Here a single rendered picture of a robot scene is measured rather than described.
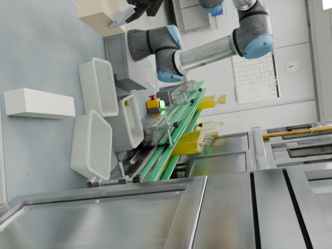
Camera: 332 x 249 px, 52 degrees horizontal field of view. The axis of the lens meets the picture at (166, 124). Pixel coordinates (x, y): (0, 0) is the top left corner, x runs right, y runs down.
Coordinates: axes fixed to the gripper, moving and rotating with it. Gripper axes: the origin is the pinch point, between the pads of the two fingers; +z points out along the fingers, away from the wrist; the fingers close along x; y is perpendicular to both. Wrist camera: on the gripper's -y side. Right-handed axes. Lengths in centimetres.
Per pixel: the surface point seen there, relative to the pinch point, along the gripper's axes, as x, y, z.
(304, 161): 55, -89, -56
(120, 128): 31, -46, 19
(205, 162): 51, -95, -8
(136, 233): 59, 33, -15
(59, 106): 27.7, 1.1, 17.7
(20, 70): 17.5, 9.4, 23.6
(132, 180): 52, -6, 0
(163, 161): 47, -53, 4
